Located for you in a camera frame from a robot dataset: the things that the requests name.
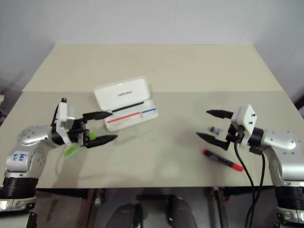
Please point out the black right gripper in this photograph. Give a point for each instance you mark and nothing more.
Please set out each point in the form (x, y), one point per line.
(235, 134)

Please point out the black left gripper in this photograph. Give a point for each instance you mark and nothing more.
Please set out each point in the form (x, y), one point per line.
(76, 129)

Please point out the red and black marker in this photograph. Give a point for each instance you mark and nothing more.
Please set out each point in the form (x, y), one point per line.
(221, 159)

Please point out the green highlighter pen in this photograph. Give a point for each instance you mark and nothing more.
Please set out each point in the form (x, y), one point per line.
(71, 152)

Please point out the white plastic pencil case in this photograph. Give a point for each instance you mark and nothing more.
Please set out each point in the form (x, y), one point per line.
(123, 90)

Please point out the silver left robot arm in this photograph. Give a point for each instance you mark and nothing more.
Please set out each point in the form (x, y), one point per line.
(28, 137)

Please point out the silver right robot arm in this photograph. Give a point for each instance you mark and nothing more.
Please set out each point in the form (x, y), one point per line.
(280, 142)

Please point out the red and blue thin stick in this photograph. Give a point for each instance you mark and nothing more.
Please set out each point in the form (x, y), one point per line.
(123, 117)

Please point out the black pen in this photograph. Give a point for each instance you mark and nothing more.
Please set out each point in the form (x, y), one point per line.
(128, 106)

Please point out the metal table leg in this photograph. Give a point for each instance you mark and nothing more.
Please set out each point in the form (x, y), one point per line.
(217, 206)
(91, 206)

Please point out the dark rounded shape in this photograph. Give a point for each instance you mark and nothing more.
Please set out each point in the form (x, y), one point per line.
(181, 213)
(126, 216)

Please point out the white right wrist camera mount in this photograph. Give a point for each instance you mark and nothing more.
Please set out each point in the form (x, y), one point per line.
(245, 118)

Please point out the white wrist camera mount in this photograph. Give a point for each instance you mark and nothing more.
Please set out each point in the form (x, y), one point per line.
(245, 118)
(64, 114)

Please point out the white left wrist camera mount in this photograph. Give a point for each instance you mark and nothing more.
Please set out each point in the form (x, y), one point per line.
(64, 114)

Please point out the dark metal frame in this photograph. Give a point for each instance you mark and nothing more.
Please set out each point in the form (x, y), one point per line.
(299, 102)

